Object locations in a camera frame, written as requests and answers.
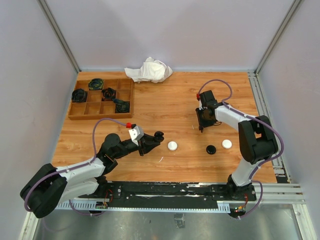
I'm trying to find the dark coiled band middle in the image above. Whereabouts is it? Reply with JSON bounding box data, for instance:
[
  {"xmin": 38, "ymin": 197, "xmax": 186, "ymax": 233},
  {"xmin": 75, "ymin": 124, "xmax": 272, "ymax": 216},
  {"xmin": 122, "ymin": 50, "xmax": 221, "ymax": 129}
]
[{"xmin": 101, "ymin": 87, "xmax": 117, "ymax": 102}]

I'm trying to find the white earbud charging case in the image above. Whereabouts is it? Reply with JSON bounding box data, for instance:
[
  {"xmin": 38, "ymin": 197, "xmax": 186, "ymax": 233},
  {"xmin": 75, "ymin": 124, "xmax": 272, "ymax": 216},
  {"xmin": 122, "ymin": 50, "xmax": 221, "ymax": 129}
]
[{"xmin": 221, "ymin": 139, "xmax": 233, "ymax": 149}]

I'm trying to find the crumpled white cloth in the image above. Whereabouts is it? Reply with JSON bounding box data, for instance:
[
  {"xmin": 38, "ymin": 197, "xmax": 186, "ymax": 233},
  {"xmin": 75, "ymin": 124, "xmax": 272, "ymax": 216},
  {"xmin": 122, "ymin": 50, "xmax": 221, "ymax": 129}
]
[{"xmin": 124, "ymin": 57, "xmax": 173, "ymax": 83}]

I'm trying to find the black round case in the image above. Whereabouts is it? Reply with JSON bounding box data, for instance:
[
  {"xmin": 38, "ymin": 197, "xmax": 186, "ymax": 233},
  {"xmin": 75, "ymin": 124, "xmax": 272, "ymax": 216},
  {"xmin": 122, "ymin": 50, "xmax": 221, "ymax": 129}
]
[
  {"xmin": 154, "ymin": 131, "xmax": 164, "ymax": 143},
  {"xmin": 205, "ymin": 145, "xmax": 217, "ymax": 155}
]

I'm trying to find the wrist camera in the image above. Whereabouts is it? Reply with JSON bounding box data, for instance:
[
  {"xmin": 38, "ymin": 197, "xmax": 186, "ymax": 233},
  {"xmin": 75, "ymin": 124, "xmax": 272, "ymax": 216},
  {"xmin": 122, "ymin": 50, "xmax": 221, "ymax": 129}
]
[
  {"xmin": 128, "ymin": 125, "xmax": 144, "ymax": 146},
  {"xmin": 198, "ymin": 100, "xmax": 204, "ymax": 110}
]

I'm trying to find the dark coiled band top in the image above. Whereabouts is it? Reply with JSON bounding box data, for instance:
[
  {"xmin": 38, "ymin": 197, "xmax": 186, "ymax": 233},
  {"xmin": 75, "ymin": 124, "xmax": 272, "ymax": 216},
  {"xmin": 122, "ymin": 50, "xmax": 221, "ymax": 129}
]
[{"xmin": 88, "ymin": 78, "xmax": 104, "ymax": 91}]

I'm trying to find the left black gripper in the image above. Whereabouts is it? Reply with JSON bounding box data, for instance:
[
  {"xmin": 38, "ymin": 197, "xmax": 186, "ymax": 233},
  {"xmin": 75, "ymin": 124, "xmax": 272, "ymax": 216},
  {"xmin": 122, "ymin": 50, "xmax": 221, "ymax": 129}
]
[{"xmin": 113, "ymin": 133, "xmax": 161, "ymax": 159}]

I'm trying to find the white round case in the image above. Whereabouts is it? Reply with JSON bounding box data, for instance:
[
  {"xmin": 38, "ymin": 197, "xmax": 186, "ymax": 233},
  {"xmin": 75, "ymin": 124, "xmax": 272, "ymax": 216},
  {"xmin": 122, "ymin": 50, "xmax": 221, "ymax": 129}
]
[{"xmin": 167, "ymin": 141, "xmax": 178, "ymax": 151}]

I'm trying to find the dark coiled band lower right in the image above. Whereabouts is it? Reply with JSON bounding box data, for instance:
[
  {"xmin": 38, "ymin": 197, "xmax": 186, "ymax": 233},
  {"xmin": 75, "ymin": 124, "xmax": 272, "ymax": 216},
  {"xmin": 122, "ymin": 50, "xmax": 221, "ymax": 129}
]
[{"xmin": 112, "ymin": 98, "xmax": 130, "ymax": 114}]

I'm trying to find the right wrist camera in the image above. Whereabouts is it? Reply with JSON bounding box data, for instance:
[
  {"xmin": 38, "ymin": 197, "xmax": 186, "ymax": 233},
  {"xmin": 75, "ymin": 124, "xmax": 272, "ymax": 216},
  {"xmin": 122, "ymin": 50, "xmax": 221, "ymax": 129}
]
[{"xmin": 198, "ymin": 100, "xmax": 204, "ymax": 110}]

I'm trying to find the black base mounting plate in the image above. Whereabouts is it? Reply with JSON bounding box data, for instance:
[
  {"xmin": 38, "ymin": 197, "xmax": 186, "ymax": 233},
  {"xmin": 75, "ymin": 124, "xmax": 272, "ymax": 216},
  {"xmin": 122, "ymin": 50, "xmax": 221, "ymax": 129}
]
[{"xmin": 79, "ymin": 181, "xmax": 245, "ymax": 209}]

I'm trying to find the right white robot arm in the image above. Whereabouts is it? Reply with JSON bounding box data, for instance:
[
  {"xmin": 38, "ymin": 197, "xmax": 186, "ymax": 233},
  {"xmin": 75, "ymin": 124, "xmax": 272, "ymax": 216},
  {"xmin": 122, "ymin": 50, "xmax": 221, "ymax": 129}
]
[{"xmin": 195, "ymin": 90, "xmax": 278, "ymax": 200}]

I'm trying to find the dark coiled band left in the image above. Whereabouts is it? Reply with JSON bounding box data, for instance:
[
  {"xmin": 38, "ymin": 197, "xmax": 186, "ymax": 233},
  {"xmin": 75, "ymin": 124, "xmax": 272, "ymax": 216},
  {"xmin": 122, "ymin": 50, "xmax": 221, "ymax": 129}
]
[{"xmin": 71, "ymin": 88, "xmax": 88, "ymax": 103}]

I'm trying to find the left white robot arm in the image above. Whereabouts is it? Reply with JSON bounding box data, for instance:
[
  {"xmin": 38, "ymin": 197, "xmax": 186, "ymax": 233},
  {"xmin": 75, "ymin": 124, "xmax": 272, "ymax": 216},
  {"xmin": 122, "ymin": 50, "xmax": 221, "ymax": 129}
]
[{"xmin": 20, "ymin": 131, "xmax": 164, "ymax": 219}]

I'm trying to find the dark coiled band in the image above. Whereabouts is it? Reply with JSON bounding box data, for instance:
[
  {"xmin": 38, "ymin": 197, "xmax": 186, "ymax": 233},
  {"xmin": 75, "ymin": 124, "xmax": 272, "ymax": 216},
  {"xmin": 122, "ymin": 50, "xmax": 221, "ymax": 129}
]
[
  {"xmin": 88, "ymin": 78, "xmax": 104, "ymax": 91},
  {"xmin": 112, "ymin": 98, "xmax": 130, "ymax": 114},
  {"xmin": 101, "ymin": 87, "xmax": 117, "ymax": 102},
  {"xmin": 71, "ymin": 88, "xmax": 88, "ymax": 103}
]

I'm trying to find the wooden compartment tray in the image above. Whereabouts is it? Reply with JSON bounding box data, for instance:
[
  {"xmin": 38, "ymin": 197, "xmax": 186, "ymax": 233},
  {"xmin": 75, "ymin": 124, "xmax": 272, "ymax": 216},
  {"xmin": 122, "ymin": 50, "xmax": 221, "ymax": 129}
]
[{"xmin": 67, "ymin": 77, "xmax": 134, "ymax": 120}]

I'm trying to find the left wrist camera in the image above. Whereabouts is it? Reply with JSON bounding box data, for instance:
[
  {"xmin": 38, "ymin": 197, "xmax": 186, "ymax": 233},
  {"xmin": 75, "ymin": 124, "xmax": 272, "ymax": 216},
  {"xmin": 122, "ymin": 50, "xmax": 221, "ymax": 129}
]
[{"xmin": 128, "ymin": 125, "xmax": 144, "ymax": 146}]

